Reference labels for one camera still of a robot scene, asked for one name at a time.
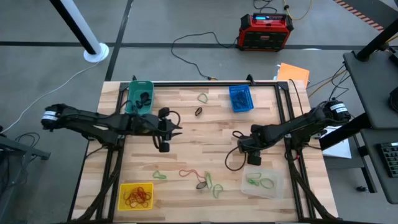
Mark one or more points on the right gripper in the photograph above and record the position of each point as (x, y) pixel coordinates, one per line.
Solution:
(253, 141)

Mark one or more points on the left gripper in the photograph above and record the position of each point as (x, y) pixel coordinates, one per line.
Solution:
(152, 127)

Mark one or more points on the green rubber band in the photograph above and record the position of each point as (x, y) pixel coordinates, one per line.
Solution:
(154, 175)
(206, 180)
(248, 175)
(207, 100)
(214, 191)
(253, 183)
(261, 184)

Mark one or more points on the red rubber band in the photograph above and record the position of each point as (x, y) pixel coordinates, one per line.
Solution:
(140, 191)
(189, 170)
(129, 196)
(146, 199)

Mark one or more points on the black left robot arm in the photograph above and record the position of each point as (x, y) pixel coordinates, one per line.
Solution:
(93, 121)

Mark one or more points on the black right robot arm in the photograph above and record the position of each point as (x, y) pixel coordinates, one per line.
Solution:
(298, 123)

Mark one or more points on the clear plastic container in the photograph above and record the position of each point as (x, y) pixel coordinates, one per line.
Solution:
(280, 174)

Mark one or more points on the blue plastic basket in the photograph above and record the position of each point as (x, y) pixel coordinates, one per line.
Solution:
(231, 88)

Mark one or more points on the teal plastic basket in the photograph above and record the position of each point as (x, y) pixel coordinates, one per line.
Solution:
(132, 90)

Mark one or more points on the yellow plastic basket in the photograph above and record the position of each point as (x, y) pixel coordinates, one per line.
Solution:
(121, 186)

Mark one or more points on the orange paper sheet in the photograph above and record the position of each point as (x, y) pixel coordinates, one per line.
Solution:
(293, 74)

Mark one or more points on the white paper sheet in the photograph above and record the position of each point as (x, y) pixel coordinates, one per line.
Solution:
(339, 151)

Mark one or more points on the black diagonal beam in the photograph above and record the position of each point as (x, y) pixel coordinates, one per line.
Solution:
(345, 132)

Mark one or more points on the red black power station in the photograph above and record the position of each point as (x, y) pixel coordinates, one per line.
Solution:
(264, 37)

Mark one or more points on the small black floor object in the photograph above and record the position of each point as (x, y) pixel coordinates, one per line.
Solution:
(361, 188)

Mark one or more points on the dark grey desk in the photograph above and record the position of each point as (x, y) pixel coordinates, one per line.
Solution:
(373, 168)

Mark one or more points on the black desk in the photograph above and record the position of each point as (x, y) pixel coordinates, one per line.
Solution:
(373, 93)

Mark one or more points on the black keyboard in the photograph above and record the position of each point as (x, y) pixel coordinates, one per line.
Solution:
(390, 158)

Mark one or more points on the tall pole with white base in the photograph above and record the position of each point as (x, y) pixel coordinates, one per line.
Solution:
(79, 28)

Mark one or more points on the round black object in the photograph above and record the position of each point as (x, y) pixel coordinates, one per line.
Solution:
(395, 99)

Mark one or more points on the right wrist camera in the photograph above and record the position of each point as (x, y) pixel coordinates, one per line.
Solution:
(254, 160)

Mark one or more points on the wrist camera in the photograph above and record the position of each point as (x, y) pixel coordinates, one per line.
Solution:
(163, 112)
(254, 160)

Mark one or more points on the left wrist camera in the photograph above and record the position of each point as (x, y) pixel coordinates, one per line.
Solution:
(163, 112)

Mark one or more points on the black diagonal post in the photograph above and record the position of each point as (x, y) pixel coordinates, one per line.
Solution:
(376, 42)

